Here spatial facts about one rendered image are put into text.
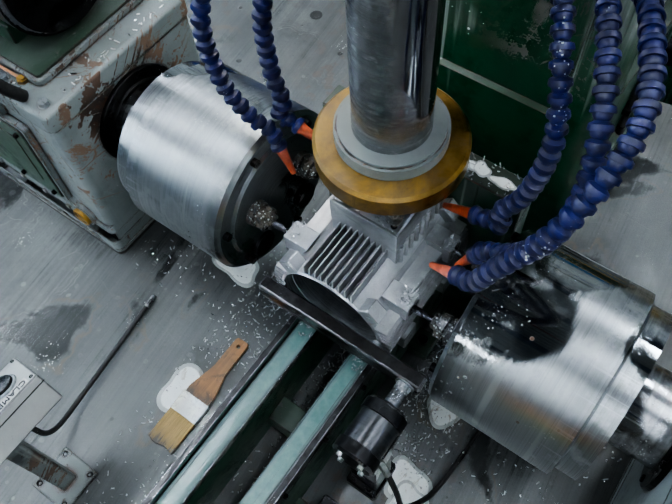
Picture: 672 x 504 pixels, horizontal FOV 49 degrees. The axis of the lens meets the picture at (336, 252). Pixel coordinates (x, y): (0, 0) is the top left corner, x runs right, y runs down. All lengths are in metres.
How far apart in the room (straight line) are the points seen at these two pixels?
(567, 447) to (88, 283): 0.83
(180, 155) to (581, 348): 0.54
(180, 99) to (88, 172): 0.22
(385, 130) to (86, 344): 0.70
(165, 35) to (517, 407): 0.72
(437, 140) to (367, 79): 0.13
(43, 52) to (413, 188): 0.57
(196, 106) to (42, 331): 0.51
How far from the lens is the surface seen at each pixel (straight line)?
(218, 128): 0.97
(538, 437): 0.86
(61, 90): 1.08
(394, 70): 0.69
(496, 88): 0.98
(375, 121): 0.75
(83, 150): 1.13
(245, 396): 1.05
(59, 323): 1.31
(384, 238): 0.89
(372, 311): 0.89
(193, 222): 0.99
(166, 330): 1.24
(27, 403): 0.97
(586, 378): 0.82
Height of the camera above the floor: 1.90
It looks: 61 degrees down
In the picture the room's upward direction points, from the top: 6 degrees counter-clockwise
